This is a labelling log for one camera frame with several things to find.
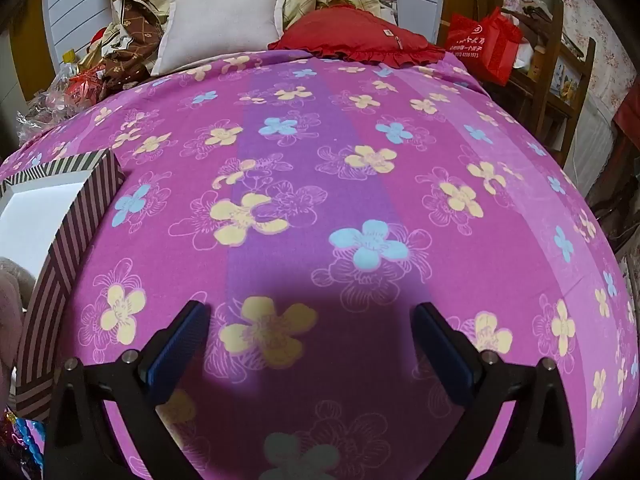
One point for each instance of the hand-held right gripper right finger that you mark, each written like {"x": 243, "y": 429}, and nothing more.
{"x": 442, "y": 350}

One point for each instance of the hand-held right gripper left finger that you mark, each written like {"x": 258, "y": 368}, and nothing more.
{"x": 175, "y": 345}

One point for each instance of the striped cardboard box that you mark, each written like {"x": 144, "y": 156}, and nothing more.
{"x": 65, "y": 260}

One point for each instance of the pink floral bed sheet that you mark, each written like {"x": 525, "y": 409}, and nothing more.
{"x": 320, "y": 160}

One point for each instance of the pile of plastic-wrapped packets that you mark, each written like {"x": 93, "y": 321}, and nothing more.
{"x": 70, "y": 90}

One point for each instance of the red paper bag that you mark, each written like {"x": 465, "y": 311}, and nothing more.
{"x": 480, "y": 45}

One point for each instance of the wooden chair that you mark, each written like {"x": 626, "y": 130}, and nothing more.
{"x": 552, "y": 60}

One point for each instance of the brown patterned cloth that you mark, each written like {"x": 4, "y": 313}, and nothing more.
{"x": 135, "y": 25}

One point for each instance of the white pillow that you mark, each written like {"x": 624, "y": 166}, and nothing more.
{"x": 220, "y": 25}

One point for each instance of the red frilled pillow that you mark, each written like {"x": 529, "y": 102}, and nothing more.
{"x": 350, "y": 30}

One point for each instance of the white panelled headboard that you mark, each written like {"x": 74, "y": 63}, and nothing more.
{"x": 75, "y": 5}

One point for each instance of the pink floral curtain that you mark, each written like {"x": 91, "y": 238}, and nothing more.
{"x": 595, "y": 30}

